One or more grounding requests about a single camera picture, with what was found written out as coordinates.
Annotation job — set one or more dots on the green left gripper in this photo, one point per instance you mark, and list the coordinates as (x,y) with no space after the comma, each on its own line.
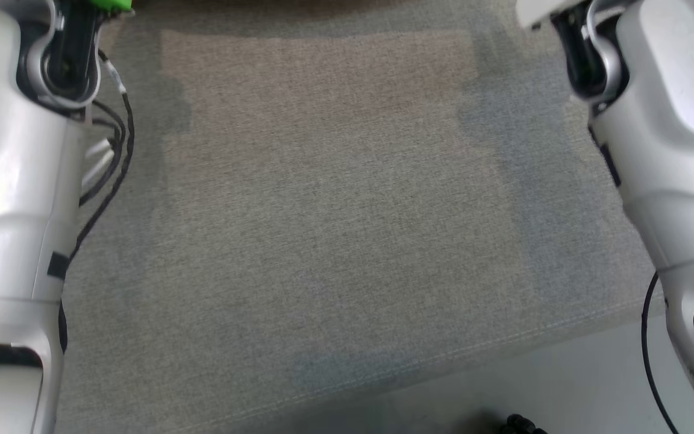
(112,5)

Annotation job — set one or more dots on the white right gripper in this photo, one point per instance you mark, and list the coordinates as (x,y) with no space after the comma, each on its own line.
(549,11)

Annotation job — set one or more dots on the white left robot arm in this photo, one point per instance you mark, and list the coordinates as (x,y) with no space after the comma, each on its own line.
(9,181)

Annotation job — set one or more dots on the grey fabric sofa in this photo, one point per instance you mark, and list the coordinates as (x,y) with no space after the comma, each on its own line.
(323,211)

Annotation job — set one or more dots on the black ribbed object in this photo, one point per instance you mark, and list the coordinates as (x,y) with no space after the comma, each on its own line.
(522,425)

